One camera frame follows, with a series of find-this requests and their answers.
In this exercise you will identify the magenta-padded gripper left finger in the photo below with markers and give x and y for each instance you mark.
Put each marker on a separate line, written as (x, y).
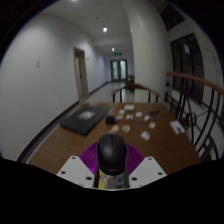
(75, 171)

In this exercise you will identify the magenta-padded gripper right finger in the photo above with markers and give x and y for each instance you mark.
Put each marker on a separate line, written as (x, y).
(146, 171)

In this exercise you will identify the black computer mouse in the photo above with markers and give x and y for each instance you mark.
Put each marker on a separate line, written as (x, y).
(112, 153)

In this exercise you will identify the small pale card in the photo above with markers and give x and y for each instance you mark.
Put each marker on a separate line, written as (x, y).
(122, 111)
(147, 117)
(138, 114)
(129, 116)
(114, 128)
(152, 125)
(119, 117)
(125, 128)
(145, 135)

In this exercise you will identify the black closed laptop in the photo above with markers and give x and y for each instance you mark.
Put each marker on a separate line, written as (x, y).
(85, 118)

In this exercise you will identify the small black box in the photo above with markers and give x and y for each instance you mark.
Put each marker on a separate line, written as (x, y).
(110, 120)

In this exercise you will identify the flat white packet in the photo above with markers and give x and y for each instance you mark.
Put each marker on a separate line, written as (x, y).
(129, 107)

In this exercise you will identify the dark wooden armchair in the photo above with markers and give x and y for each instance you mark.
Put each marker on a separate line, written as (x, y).
(135, 87)

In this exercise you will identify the pale side door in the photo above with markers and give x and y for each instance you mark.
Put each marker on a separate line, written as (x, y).
(81, 75)

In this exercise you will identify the black railing with wooden handrail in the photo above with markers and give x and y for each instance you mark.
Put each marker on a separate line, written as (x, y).
(196, 79)

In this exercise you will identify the glass double door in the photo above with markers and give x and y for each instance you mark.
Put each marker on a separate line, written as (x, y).
(119, 70)

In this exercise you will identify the dark framed window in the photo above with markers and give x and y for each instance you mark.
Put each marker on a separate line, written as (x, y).
(188, 66)

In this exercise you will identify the green exit sign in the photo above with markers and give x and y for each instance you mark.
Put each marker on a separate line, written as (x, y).
(117, 53)

